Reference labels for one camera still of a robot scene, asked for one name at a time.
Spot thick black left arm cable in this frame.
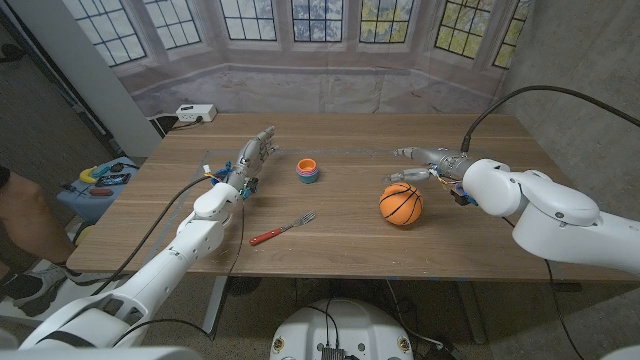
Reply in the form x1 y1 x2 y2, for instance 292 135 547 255
91 174 216 297

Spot orange toy basketball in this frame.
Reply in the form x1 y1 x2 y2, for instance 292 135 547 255
378 182 424 227

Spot person's bare leg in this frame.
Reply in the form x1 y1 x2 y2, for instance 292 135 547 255
0 164 77 281

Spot white table leg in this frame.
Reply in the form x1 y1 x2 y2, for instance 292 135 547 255
457 280 489 345
201 275 229 336

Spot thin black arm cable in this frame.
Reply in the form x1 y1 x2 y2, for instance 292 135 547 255
112 197 247 349
543 258 586 360

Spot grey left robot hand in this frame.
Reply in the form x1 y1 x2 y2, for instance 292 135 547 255
227 124 280 194

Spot grey black sneaker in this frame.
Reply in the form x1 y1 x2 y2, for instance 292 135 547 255
0 263 109 319

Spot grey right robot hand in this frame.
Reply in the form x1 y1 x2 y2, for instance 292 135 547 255
382 146 477 184

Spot white power strip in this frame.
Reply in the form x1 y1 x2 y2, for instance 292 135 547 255
175 103 218 124

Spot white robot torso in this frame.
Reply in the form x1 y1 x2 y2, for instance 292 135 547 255
269 298 415 360

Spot stacked colourful plastic cups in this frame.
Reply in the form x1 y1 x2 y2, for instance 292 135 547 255
295 158 321 185

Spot red-handled metal fork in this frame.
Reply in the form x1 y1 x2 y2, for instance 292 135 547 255
248 210 317 247

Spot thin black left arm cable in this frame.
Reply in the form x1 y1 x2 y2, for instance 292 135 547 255
112 197 247 349

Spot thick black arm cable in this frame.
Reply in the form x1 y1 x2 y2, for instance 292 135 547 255
459 84 640 154
91 174 216 297

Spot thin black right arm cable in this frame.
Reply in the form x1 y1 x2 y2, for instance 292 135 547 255
543 258 586 360

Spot printed bay window backdrop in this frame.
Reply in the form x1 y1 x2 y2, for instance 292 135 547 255
62 0 535 120

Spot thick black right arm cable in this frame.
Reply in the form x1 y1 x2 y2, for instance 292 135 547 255
459 84 640 154

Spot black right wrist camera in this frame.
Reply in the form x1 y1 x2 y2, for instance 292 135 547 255
449 185 479 207

